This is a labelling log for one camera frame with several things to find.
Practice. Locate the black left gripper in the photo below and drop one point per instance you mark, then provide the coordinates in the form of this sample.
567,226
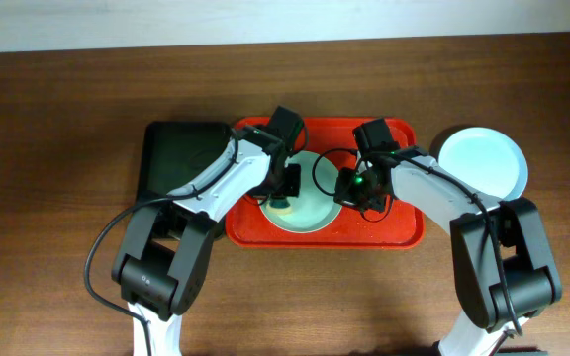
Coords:
279,187

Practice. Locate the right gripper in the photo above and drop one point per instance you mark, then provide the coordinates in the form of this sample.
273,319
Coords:
348,194

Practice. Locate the green and yellow sponge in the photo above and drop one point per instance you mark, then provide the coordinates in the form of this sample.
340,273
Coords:
279,206

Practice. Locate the pale green plate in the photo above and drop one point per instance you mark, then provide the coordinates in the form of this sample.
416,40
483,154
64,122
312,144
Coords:
312,209

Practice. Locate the light blue plate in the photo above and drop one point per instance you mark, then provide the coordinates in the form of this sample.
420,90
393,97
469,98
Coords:
487,160

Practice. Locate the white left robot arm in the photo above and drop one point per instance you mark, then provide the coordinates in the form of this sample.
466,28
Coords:
163,259

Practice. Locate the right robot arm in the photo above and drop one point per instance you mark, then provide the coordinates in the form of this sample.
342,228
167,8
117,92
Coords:
504,270

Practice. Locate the red serving tray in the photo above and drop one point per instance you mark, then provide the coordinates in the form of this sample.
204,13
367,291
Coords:
401,228

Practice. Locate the black water tray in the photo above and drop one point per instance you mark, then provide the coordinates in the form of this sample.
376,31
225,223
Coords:
173,153

